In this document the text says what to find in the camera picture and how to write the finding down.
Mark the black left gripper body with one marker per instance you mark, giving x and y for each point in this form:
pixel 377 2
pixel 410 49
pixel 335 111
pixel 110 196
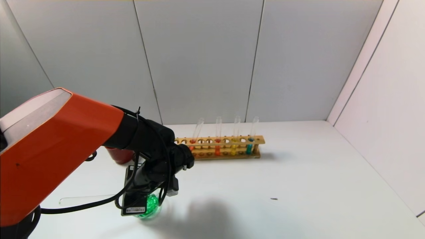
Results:
pixel 134 207

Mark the yellow pigment test tube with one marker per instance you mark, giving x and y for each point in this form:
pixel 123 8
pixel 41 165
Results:
pixel 233 150
pixel 86 199

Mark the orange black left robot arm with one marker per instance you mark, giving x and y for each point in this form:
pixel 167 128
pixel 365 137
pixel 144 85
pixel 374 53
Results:
pixel 49 146

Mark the clear glass beaker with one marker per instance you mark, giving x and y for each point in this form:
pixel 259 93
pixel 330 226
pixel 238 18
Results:
pixel 152 205

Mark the red pigment test tube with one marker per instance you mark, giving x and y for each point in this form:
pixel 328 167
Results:
pixel 192 148
pixel 217 150

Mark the wooden test tube rack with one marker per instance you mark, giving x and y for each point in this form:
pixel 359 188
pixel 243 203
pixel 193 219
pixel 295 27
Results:
pixel 229 156

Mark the blue pigment test tube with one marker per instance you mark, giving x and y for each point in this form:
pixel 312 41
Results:
pixel 248 149

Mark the dark red plastic cup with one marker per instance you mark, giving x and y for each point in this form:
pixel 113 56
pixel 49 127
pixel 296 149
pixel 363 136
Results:
pixel 116 156

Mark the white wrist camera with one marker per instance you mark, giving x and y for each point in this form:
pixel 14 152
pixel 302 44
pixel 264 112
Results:
pixel 173 189

